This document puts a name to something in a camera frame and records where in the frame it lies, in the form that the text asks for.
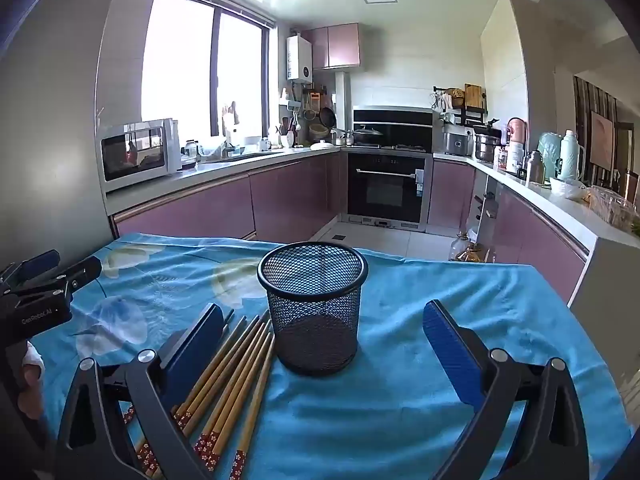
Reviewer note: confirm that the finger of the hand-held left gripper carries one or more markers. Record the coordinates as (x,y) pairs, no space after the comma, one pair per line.
(42,261)
(75,274)

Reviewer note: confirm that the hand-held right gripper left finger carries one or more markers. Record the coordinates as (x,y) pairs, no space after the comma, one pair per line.
(195,355)

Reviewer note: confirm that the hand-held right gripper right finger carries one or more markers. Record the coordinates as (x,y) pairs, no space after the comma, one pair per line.
(450,350)

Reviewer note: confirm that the bunch of bamboo chopsticks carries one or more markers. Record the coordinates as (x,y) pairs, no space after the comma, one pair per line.
(235,385)

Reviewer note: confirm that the black mesh cup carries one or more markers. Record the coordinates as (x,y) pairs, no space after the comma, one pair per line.
(315,330)

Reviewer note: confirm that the person's left hand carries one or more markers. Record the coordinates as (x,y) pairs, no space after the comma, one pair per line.
(31,390)

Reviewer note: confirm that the blue floral tablecloth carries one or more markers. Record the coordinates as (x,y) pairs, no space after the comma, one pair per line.
(400,410)

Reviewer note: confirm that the clear plastic bottle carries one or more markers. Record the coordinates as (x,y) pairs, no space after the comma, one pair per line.
(457,250)

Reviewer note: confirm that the grey refrigerator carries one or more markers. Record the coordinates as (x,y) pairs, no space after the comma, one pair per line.
(50,160)

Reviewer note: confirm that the white microwave oven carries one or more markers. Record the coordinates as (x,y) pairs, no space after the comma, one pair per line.
(132,152)

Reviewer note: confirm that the knife holder with knives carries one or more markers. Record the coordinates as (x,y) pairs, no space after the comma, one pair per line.
(487,207)

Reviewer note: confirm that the black built-in oven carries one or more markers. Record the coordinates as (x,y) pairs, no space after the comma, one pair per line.
(385,190)

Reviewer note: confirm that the white kitchen countertop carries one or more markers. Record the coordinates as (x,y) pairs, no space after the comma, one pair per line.
(565,210)

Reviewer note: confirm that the pink lower cabinets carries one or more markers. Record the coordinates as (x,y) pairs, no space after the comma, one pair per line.
(285,195)

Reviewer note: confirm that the pink cabinets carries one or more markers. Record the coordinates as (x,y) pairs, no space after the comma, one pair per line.
(285,195)
(340,45)

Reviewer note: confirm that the white bowl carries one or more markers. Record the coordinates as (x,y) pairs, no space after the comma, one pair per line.
(567,189)

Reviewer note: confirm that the stainless steel flask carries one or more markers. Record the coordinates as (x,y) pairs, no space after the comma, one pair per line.
(535,167)

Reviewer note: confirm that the white labelled container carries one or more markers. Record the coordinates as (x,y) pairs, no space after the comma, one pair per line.
(515,157)

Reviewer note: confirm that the stainless steel pot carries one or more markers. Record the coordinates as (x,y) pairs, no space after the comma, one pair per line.
(486,149)

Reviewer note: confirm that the silver rice cooker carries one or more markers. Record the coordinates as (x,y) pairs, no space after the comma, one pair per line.
(456,142)

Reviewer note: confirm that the clear plastic basket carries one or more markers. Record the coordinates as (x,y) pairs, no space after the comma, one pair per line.
(612,207)

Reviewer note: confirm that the white and green thermos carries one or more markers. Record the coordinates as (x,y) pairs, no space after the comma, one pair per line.
(569,155)

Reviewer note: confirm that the pink electric kettle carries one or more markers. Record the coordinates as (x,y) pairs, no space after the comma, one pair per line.
(517,130)

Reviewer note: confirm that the lidded wok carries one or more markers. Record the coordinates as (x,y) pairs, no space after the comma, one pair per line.
(367,135)

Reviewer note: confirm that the black range hood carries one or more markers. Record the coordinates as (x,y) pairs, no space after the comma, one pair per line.
(395,120)

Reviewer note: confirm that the white lidded pot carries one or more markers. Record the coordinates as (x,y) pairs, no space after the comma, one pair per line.
(325,146)

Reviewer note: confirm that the kitchen window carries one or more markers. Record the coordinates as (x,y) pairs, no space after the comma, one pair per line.
(185,60)

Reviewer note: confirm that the wooden cutting board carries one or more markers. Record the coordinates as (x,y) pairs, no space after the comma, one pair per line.
(472,95)

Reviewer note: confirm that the hanging frying pan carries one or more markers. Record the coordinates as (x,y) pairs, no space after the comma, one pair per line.
(327,117)

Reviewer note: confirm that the pink upper cabinets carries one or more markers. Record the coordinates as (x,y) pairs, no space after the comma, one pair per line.
(340,45)

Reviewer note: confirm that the black wall rack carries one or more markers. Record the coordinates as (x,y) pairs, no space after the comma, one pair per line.
(472,112)

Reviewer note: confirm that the framed wall picture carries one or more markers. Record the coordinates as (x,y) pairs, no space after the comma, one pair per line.
(602,140)

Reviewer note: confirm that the white wall water heater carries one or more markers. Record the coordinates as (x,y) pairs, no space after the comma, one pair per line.
(300,60)

